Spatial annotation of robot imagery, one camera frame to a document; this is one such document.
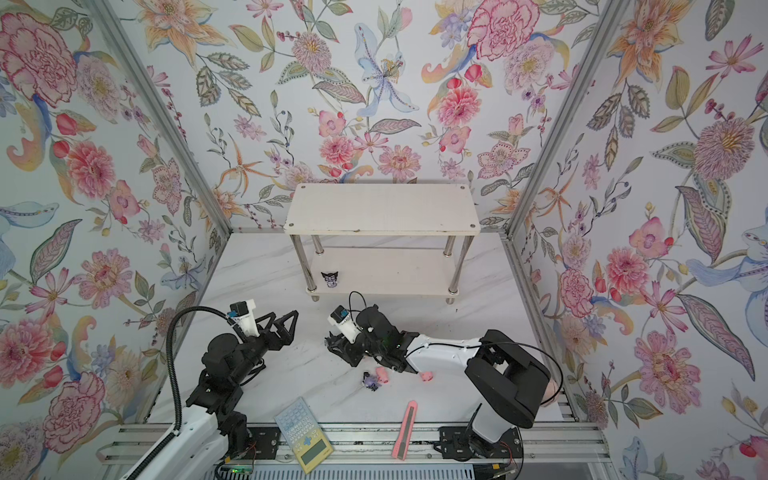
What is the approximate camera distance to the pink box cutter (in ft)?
2.41

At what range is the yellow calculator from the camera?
2.39 feet

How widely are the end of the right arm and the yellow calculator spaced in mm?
181

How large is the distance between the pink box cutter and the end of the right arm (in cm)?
20

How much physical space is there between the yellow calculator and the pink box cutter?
164mm

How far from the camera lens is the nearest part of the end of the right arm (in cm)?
66
